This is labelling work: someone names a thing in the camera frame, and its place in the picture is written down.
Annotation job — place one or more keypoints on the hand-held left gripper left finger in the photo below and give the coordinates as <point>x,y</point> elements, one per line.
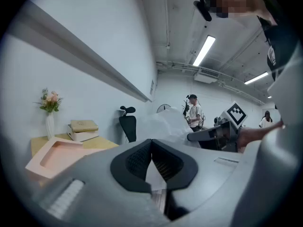
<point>118,169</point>

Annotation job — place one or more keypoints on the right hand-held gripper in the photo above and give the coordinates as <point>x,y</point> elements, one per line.
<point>234,113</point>

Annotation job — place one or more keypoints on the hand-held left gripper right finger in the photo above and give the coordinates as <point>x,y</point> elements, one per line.
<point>189,171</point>

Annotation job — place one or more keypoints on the pink box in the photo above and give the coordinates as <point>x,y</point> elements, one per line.
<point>35,167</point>

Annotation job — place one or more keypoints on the person's right forearm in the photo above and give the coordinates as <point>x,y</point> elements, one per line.
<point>255,132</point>

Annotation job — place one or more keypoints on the black office chair with headrest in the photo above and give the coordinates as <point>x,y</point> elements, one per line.
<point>129,126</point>

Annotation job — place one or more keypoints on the standing fan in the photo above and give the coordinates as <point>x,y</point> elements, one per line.
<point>163,108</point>

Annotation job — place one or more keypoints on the white storage box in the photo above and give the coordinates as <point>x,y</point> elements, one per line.
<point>80,136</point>

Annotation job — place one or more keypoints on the tan book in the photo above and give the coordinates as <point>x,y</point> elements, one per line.
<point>84,125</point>

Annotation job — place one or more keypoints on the ceiling air conditioner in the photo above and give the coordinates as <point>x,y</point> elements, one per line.
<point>206,75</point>

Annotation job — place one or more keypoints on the long ceiling light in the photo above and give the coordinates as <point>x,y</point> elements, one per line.
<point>256,77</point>
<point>203,51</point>

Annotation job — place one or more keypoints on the white ribbed vase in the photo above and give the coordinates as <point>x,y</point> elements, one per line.
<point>50,126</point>

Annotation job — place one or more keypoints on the pink flower bouquet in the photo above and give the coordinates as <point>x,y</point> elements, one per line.
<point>50,102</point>

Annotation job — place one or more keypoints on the person's grey vest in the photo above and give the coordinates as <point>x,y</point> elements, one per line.
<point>287,91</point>

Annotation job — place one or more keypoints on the person's black clothing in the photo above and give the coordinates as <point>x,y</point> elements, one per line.
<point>281,39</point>

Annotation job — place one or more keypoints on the person's head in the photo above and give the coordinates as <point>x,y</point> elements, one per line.
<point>236,1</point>

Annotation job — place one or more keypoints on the grey wall trunking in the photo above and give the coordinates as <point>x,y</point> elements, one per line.
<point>82,53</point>

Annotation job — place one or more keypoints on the black head-worn camera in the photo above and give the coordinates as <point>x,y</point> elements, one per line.
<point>203,8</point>

